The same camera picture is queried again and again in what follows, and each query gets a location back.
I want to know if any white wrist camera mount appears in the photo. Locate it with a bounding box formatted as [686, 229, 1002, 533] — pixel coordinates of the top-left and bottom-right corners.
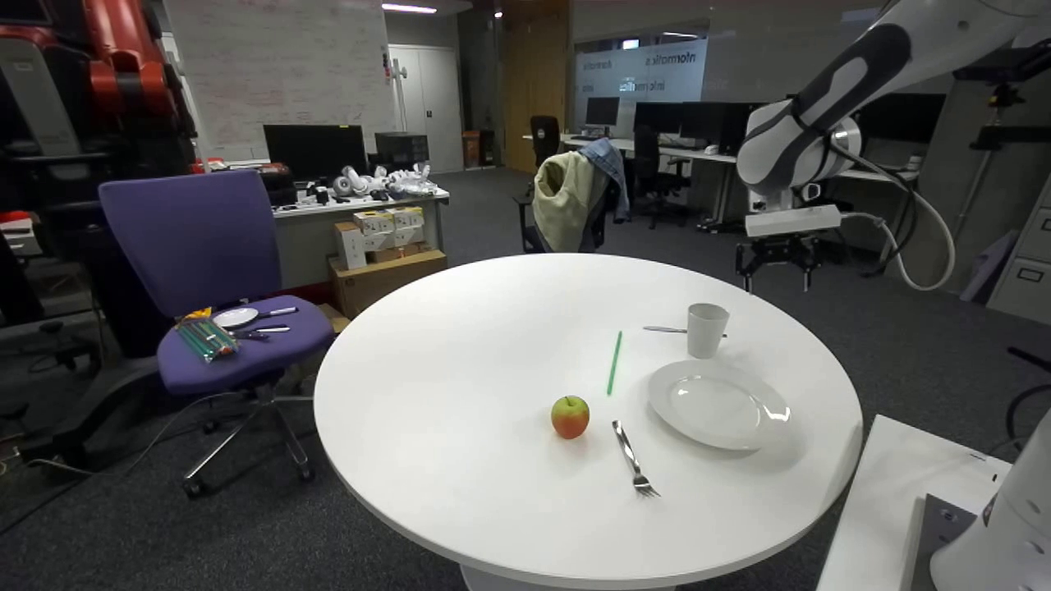
[744, 203, 840, 240]

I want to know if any black computer monitor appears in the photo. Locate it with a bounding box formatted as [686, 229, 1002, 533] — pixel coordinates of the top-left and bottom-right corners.
[263, 124, 369, 182]

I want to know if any white side desk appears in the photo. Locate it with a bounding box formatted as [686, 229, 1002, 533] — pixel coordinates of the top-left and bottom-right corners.
[819, 414, 1008, 591]

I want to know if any purple office chair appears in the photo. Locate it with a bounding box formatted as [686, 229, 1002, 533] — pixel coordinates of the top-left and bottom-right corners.
[98, 171, 336, 501]

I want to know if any cardboard box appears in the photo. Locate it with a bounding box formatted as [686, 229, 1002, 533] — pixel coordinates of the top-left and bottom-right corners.
[328, 251, 447, 316]

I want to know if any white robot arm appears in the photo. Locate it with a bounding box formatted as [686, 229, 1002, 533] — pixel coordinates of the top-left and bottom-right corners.
[736, 0, 1048, 284]

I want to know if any red industrial robot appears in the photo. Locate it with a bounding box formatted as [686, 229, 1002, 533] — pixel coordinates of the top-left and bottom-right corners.
[0, 0, 196, 176]

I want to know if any red green apple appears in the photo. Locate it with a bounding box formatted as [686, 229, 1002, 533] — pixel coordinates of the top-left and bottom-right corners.
[547, 394, 592, 440]

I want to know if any white ceramic mug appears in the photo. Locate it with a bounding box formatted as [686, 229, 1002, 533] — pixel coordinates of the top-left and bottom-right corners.
[686, 303, 728, 359]

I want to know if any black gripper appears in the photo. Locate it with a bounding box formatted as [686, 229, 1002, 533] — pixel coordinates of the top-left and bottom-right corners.
[736, 238, 819, 292]

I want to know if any silver fork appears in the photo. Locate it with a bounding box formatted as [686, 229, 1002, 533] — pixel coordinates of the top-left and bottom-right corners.
[612, 421, 657, 495]

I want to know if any white round table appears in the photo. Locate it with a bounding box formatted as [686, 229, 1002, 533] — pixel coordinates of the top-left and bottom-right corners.
[315, 254, 865, 591]

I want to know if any small white dish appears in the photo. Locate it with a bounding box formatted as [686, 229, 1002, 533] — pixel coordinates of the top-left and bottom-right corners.
[213, 307, 258, 329]

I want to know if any green straw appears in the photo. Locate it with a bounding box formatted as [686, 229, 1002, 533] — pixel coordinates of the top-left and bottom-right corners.
[604, 329, 623, 398]

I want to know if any white ceramic plate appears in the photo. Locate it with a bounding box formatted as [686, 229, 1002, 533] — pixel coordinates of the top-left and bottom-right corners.
[646, 359, 795, 452]

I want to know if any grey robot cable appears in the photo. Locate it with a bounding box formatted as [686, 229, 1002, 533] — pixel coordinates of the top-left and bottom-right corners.
[835, 143, 959, 296]

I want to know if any chair with beige jacket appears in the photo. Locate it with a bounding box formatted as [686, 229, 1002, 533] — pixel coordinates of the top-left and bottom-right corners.
[520, 138, 631, 254]

